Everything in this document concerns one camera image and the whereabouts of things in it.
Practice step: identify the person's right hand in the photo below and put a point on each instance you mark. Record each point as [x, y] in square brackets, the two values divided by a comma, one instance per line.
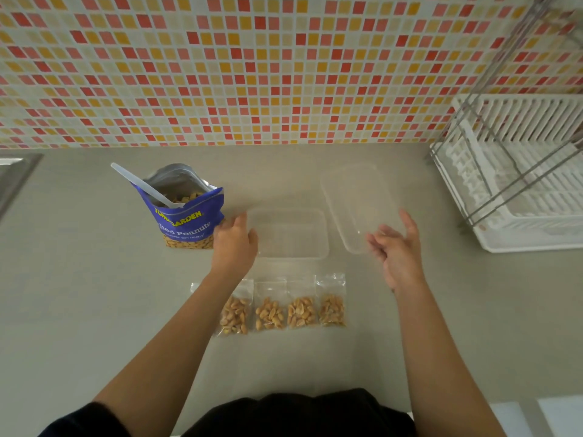
[401, 259]

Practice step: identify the person's left hand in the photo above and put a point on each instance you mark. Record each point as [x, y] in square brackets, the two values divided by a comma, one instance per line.
[232, 252]

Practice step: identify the blue foil peanuts package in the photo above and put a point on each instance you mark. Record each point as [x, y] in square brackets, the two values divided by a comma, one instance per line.
[186, 218]

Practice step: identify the clear plastic container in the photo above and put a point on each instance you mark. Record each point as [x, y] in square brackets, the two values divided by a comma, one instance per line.
[291, 234]

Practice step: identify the clear container lid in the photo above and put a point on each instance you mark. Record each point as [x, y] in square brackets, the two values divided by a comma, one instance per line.
[355, 200]

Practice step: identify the white plastic spoon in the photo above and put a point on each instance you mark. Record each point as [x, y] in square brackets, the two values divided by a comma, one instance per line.
[141, 182]

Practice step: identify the person's left forearm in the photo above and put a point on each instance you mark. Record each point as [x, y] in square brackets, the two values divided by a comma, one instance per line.
[164, 359]

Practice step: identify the person's right forearm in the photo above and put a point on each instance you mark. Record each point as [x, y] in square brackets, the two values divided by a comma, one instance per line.
[437, 364]

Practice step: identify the black shirt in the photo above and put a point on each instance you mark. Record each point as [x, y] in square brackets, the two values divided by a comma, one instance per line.
[291, 416]

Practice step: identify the stainless steel sink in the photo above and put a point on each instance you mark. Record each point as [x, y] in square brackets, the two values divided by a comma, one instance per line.
[16, 177]

